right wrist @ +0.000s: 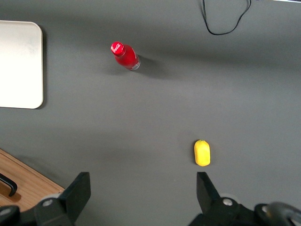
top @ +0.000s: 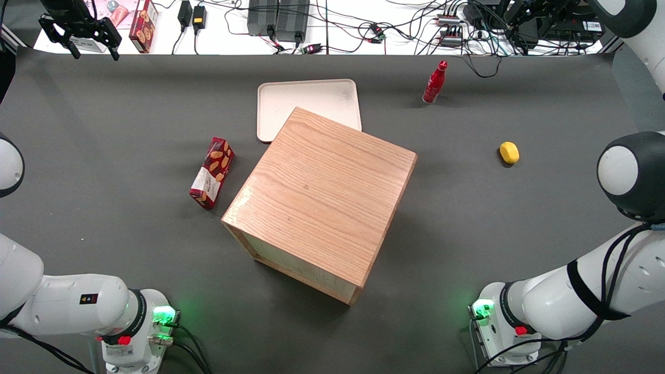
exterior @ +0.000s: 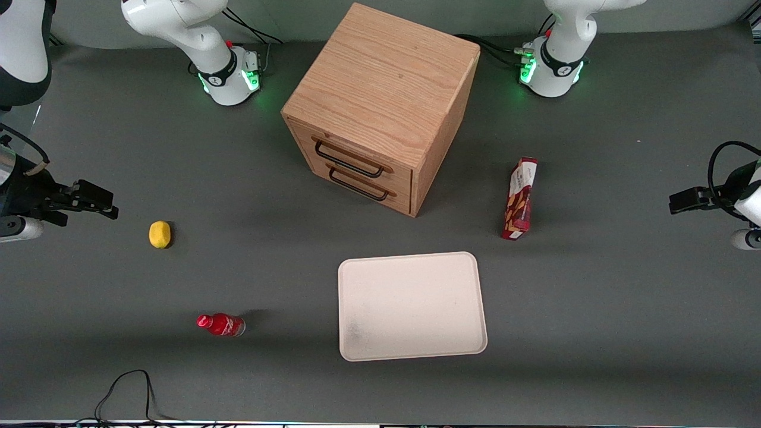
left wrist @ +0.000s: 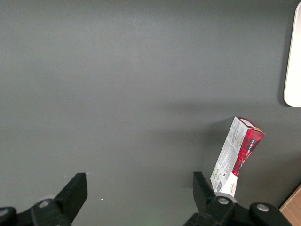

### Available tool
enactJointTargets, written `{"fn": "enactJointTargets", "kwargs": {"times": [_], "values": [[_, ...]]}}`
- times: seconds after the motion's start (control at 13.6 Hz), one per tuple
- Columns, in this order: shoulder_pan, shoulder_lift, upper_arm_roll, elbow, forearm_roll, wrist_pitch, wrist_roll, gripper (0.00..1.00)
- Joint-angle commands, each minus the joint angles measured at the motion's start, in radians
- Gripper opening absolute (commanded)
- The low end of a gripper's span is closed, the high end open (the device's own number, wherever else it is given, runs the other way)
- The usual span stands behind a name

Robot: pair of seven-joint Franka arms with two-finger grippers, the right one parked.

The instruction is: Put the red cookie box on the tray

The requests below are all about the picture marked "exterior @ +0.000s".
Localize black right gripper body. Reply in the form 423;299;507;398
24;178;120;228

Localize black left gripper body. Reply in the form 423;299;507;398
669;185;739;215

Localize red cookie box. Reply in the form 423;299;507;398
501;157;539;240

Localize cream plastic tray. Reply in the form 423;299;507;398
338;251;488;362

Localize red soda bottle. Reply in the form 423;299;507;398
196;313;246;338

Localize wooden drawer front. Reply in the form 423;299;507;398
288;119;413;192
296;152;413;216

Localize wooden two-drawer cabinet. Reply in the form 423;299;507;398
281;2;481;218

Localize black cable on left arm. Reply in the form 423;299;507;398
707;141;761;206

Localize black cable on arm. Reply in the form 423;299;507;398
0;124;51;177
707;141;761;206

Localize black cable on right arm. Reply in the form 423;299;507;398
0;124;51;177

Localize black looped table-edge cable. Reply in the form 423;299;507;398
94;369;179;426

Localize black right arm base cables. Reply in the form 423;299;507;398
223;7;284;73

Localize black arm base cables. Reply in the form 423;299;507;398
223;7;284;73
455;12;556;68

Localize black left arm base cables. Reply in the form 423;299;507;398
455;12;556;68

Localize black metal drawer handle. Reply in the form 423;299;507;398
313;138;394;178
327;163;397;202

